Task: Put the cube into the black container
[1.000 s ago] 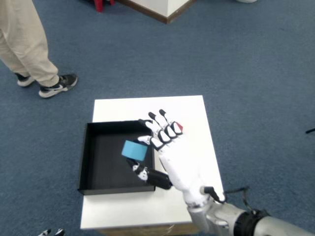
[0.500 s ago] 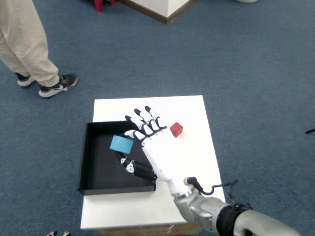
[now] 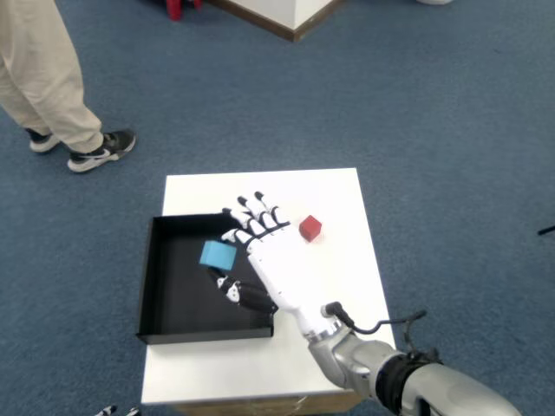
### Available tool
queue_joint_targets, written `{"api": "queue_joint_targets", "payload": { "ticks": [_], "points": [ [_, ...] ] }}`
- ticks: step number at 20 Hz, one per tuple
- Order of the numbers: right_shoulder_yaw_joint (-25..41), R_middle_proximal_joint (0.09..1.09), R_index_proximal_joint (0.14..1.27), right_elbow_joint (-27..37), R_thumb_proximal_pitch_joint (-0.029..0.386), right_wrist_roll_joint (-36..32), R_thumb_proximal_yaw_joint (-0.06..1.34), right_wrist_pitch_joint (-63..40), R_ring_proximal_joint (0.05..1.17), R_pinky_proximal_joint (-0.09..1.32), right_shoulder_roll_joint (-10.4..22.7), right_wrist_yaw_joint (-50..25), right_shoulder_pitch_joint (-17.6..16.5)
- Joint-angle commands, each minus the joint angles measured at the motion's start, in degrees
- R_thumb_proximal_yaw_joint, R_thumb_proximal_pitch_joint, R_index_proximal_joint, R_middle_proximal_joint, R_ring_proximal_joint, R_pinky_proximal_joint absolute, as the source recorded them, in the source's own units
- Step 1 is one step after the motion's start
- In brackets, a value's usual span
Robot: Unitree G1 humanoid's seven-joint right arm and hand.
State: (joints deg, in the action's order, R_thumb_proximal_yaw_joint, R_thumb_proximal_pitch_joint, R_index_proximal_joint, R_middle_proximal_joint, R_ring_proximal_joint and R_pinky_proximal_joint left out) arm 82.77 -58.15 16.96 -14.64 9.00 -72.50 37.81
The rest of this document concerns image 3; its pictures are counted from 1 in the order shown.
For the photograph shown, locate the beige trousers of person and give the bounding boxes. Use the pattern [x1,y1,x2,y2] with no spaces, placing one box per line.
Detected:
[0,0,105,153]

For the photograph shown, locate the black open cardboard box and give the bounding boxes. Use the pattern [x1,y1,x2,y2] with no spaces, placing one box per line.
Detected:
[135,211,275,346]

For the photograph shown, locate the red plastic stool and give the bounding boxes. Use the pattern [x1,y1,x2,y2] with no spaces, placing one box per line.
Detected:
[166,0,203,22]

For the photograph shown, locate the blue foam cube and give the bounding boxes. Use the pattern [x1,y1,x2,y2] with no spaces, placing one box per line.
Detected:
[198,240,238,273]

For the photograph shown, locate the red foam cube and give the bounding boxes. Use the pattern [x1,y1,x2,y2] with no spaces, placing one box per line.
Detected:
[298,214,323,243]

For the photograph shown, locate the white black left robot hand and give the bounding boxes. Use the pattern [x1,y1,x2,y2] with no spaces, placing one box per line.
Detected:
[93,405,142,416]

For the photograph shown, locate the white topped wooden table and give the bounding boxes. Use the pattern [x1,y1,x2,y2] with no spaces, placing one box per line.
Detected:
[140,168,398,416]

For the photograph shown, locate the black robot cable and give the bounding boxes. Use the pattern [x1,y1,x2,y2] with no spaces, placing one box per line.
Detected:
[320,302,443,365]

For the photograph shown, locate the black white sneaker with swoosh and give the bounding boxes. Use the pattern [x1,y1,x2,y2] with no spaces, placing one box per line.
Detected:
[67,128,137,173]

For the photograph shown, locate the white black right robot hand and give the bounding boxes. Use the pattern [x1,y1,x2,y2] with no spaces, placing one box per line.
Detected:
[216,190,348,342]

